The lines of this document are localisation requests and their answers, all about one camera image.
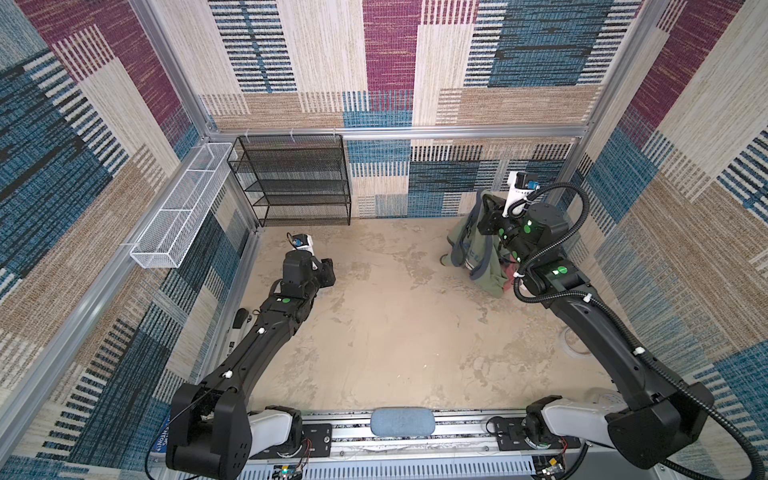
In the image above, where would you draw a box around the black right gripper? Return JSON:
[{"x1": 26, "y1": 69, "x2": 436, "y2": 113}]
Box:
[{"x1": 477, "y1": 193, "x2": 535, "y2": 269}]

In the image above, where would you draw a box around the olive green cloth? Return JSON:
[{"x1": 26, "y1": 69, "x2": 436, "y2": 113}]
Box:
[{"x1": 440, "y1": 190, "x2": 510, "y2": 298}]

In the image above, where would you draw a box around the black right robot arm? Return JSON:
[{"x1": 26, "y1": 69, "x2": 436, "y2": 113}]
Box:
[{"x1": 463, "y1": 191, "x2": 716, "y2": 469}]

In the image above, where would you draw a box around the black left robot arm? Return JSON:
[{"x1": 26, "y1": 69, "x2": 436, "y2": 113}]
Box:
[{"x1": 165, "y1": 250, "x2": 336, "y2": 479}]

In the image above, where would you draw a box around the maroon red cloth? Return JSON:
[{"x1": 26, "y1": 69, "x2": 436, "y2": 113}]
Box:
[{"x1": 500, "y1": 258, "x2": 519, "y2": 291}]

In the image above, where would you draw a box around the small black handheld device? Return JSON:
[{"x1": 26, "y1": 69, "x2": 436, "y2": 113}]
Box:
[{"x1": 231, "y1": 308, "x2": 251, "y2": 330}]

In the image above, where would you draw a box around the clear tape roll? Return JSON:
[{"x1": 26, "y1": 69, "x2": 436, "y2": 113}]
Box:
[{"x1": 558, "y1": 327, "x2": 592, "y2": 360}]

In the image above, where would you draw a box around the grey oval pad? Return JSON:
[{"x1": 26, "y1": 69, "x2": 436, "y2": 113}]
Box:
[{"x1": 370, "y1": 407, "x2": 436, "y2": 437}]

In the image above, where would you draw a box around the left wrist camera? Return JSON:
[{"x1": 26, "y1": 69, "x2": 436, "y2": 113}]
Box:
[{"x1": 288, "y1": 234, "x2": 314, "y2": 255}]

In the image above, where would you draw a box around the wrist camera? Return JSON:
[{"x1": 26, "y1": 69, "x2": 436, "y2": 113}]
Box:
[
  {"x1": 503, "y1": 171, "x2": 539, "y2": 218},
  {"x1": 288, "y1": 234, "x2": 314, "y2": 255}
]

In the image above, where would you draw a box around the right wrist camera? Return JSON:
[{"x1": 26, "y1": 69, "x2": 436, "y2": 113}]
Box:
[{"x1": 503, "y1": 171, "x2": 539, "y2": 218}]

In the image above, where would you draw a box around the black mesh wire shelf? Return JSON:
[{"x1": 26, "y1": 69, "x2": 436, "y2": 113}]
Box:
[{"x1": 229, "y1": 134, "x2": 352, "y2": 227}]

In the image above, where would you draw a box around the white wire wall basket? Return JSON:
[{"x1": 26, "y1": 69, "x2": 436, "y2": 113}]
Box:
[{"x1": 130, "y1": 143, "x2": 233, "y2": 269}]

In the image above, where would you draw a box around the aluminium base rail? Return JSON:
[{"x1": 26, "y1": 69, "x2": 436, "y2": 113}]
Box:
[{"x1": 149, "y1": 409, "x2": 667, "y2": 480}]

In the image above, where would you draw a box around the black corrugated cable conduit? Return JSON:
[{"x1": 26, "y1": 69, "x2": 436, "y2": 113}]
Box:
[{"x1": 506, "y1": 182, "x2": 767, "y2": 480}]

